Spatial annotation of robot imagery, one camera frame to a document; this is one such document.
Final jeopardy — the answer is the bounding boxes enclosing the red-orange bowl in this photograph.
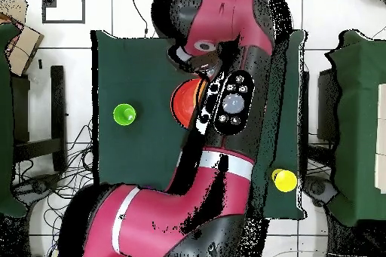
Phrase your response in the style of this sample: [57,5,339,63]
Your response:
[170,78,204,130]

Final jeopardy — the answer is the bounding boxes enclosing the dark green tablecloth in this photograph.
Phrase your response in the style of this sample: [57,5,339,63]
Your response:
[90,29,308,221]

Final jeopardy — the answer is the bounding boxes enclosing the ridged green cup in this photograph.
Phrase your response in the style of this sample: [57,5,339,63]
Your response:
[112,103,137,127]

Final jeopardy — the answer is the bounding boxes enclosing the black equipment cabinet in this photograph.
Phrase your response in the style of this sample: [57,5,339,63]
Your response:
[316,68,342,143]

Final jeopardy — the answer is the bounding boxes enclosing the yellow cup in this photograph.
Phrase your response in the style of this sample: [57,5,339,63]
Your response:
[271,168,299,193]

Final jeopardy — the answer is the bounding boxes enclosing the green cloth side table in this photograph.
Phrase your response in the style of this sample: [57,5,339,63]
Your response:
[0,23,28,219]
[324,29,386,228]

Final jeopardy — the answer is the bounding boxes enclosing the grey black stand base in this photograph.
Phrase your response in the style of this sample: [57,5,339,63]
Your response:
[302,175,340,208]
[13,172,63,207]

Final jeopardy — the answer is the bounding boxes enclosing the cardboard box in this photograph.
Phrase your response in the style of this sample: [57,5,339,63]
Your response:
[0,0,44,77]

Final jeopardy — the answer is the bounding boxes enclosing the white boxes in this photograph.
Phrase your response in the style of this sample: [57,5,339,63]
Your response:
[374,83,386,194]

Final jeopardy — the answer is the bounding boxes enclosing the black floor cable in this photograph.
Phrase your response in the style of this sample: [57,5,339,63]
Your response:
[127,0,149,38]

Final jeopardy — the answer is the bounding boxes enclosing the black stand frame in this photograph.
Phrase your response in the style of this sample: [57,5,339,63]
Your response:
[299,70,311,176]
[11,64,68,173]

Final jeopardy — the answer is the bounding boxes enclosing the black square floor frame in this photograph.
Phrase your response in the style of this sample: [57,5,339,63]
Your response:
[41,0,86,25]

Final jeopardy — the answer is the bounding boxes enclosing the tangle of floor cables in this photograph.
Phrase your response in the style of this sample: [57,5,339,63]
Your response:
[11,118,99,257]

